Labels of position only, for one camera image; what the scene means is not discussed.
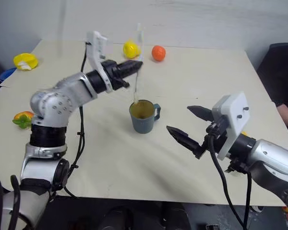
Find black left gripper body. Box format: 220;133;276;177
101;59;131;91

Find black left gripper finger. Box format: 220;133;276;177
120;60;144;69
120;65;143;78

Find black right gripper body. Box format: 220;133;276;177
201;116;230;151

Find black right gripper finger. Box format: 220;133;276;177
187;105;216;124
166;125;206;160

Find clear plastic spoon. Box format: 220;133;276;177
131;23;146;103

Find blue-grey mug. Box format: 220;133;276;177
129;99;162;135

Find yellow toy lemon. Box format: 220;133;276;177
122;39;142;59

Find person in black clothing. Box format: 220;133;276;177
256;42;288;147

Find yellow toy cup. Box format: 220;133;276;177
13;53;39;71

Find orange toy fruit green leaves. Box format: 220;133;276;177
12;111;36;130

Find blue ribbed plate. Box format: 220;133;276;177
0;67;17;84

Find small red yellow object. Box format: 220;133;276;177
281;205;288;224

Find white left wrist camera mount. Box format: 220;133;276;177
86;30;114;94

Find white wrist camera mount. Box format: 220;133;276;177
211;91;251;161
86;30;114;94

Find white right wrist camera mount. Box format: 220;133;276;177
211;91;251;161

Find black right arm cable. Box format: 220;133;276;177
207;134;253;230

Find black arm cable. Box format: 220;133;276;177
63;41;91;198
207;134;253;230

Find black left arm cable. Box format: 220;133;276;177
63;41;91;198

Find black cable loops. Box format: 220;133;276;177
0;173;22;230

